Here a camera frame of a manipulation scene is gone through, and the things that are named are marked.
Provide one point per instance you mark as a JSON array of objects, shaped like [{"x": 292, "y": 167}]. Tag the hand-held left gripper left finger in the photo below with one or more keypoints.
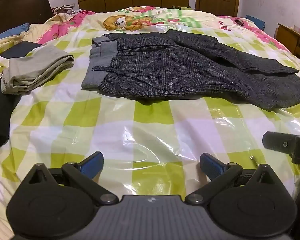
[{"x": 93, "y": 164}]

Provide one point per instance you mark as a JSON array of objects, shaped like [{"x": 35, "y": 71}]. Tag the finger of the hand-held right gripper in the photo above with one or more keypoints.
[{"x": 277, "y": 141}]

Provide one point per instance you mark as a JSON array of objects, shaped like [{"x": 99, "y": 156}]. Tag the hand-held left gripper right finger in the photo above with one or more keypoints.
[{"x": 210, "y": 166}]

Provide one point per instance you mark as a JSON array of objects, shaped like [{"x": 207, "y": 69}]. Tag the dark plaid pants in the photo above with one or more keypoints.
[{"x": 177, "y": 67}]

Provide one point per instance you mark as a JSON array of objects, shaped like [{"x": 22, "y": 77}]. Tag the folded beige pants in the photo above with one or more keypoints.
[{"x": 35, "y": 71}]

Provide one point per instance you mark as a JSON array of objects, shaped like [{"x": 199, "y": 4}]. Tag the green checkered plastic sheet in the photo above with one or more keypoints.
[{"x": 145, "y": 130}]

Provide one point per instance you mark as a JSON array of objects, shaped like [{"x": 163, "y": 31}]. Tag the wooden side cabinet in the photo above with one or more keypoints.
[{"x": 288, "y": 38}]

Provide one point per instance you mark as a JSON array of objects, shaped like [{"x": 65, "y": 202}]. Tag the black cloth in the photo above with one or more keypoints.
[{"x": 1, "y": 115}]

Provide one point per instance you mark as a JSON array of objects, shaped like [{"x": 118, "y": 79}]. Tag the blue foam mat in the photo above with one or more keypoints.
[{"x": 255, "y": 22}]

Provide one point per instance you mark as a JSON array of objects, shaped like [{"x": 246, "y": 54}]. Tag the small dark item on quilt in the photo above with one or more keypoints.
[{"x": 239, "y": 22}]

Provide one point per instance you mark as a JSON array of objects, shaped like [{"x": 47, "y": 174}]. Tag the dark flat folded item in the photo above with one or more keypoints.
[{"x": 20, "y": 50}]

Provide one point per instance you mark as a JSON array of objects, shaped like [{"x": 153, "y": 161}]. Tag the cartoon printed quilt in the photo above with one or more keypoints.
[{"x": 140, "y": 20}]

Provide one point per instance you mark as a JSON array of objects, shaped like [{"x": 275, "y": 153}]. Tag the blue pillow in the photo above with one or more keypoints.
[{"x": 10, "y": 32}]

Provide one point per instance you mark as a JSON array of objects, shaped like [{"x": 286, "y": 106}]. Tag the pile of clothes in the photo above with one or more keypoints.
[{"x": 63, "y": 8}]

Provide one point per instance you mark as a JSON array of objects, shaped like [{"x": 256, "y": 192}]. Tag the dark wooden headboard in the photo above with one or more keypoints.
[{"x": 17, "y": 7}]

